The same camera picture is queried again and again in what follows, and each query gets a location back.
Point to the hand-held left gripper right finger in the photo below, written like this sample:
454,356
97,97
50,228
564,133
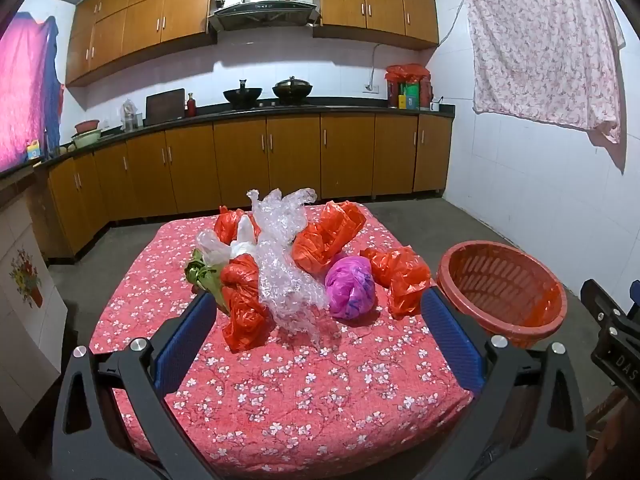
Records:
450,340

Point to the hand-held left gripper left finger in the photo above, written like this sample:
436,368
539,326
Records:
185,340

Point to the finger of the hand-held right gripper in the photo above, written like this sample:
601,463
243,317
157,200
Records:
600,300

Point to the long red plastic bag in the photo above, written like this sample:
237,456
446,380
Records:
242,310

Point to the green foil wrapper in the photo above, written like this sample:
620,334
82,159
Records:
202,275

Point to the red plastic basket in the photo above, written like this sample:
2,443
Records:
525,320

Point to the white plastic bag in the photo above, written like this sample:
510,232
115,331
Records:
215,250

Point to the pink plastic bag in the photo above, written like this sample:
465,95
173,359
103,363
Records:
350,290

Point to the clear plastic bag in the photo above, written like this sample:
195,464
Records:
285,270

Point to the small red plastic bag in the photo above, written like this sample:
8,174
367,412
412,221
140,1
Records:
227,225

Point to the large red plastic bag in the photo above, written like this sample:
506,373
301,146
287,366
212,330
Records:
320,245

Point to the red floral tablecloth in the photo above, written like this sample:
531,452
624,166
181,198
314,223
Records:
300,400

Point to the flower print panel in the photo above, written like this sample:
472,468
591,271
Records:
30,320

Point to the wooden lower cabinets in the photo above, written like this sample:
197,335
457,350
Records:
295,155

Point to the wooden cabinets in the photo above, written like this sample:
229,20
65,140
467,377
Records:
295,155
150,15

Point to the pale green basin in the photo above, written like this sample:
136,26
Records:
85,140

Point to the clear jar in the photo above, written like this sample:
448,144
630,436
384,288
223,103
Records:
131,117

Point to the black kitchen countertop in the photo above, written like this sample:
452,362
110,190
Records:
225,112

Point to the red bottle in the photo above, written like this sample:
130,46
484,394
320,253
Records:
191,107

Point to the dark cutting board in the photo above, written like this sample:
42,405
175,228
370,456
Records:
165,107

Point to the red basin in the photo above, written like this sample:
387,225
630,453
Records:
87,126

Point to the yellow box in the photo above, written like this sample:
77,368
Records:
34,151

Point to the black open wok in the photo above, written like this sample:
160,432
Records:
242,95

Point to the pink floral hanging sheet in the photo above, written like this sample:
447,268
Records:
540,45

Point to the red bagged goods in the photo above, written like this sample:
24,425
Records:
407,77

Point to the black lidded wok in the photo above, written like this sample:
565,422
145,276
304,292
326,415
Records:
292,91

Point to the blue hanging cloth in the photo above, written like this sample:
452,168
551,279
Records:
52,85

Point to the pink hanging cloth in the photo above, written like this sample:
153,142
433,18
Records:
22,95

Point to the wooden upper cabinets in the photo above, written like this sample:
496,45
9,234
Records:
150,15

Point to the steel range hood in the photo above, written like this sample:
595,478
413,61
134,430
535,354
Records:
260,10

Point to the white wall outlet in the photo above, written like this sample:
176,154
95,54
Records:
371,88

